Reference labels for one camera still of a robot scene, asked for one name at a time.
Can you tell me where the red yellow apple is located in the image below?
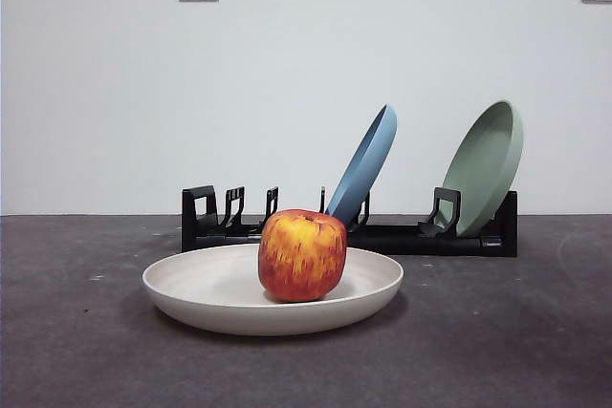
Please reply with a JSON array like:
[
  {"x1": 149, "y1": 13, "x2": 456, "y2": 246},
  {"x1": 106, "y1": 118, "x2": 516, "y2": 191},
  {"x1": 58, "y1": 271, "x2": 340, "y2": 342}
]
[{"x1": 257, "y1": 208, "x2": 348, "y2": 304}]

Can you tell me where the cream yellow plate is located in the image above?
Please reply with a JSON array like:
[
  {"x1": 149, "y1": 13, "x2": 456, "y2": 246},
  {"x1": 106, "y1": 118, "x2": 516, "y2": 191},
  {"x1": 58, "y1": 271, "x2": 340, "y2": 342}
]
[{"x1": 141, "y1": 243, "x2": 405, "y2": 336}]

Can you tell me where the blue plate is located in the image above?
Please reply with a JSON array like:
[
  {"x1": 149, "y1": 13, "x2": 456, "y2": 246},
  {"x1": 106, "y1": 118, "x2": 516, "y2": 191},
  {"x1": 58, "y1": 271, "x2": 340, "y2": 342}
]
[{"x1": 323, "y1": 103, "x2": 399, "y2": 232}]

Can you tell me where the black plate rack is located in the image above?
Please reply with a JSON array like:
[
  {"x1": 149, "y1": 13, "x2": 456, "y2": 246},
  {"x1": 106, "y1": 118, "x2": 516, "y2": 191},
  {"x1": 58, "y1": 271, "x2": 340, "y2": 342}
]
[{"x1": 180, "y1": 184, "x2": 519, "y2": 259}]

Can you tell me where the green plate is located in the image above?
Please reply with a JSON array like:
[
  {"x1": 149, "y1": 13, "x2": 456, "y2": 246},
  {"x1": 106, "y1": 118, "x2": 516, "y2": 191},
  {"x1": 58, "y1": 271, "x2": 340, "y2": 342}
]
[{"x1": 440, "y1": 100, "x2": 525, "y2": 239}]

